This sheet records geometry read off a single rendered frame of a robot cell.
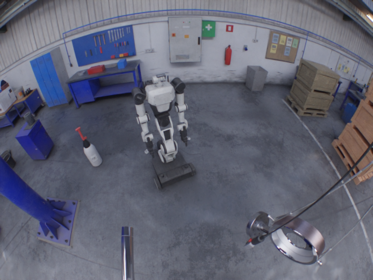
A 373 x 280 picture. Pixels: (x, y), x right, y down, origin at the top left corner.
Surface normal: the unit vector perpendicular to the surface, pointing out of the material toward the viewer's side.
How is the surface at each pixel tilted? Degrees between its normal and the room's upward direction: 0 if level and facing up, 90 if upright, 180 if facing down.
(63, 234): 0
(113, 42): 90
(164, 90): 45
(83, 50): 90
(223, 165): 0
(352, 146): 90
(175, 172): 0
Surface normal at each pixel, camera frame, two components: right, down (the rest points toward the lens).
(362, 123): -1.00, 0.06
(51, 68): 0.10, 0.70
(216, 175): 0.00, -0.71
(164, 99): 0.44, 0.63
